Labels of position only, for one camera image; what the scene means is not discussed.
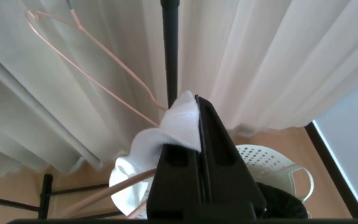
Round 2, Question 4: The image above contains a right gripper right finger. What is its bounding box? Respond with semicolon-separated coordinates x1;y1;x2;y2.
195;95;267;220

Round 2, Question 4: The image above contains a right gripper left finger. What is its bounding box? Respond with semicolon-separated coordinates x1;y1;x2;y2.
146;143;205;220

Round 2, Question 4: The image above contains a pink clothes hanger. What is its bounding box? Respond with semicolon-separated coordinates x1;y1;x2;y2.
25;0;168;128
56;167;157;220

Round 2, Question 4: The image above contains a white printed t-shirt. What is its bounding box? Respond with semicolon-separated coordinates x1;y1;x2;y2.
109;90;202;217

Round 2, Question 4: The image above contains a white laundry basket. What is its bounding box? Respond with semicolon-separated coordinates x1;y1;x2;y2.
235;144;315;203

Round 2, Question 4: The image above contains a black clothes rack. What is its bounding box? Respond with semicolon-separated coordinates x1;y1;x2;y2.
0;0;180;220

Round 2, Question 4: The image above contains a black garment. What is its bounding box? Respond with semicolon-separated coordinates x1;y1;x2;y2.
255;182;310;220

